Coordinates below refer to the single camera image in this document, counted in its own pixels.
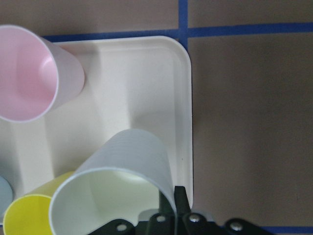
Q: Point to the yellow plastic cup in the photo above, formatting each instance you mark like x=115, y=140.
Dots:
x=29, y=214

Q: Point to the light blue cup rear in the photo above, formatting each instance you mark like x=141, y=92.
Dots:
x=6, y=195

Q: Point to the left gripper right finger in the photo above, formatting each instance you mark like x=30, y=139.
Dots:
x=181, y=200

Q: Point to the cream plastic tray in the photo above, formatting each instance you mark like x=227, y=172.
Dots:
x=142, y=83

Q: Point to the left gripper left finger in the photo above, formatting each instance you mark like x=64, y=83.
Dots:
x=164, y=205

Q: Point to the pink plastic cup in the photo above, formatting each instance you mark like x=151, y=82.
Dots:
x=36, y=76

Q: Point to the white plastic cup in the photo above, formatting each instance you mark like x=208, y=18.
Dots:
x=122, y=179

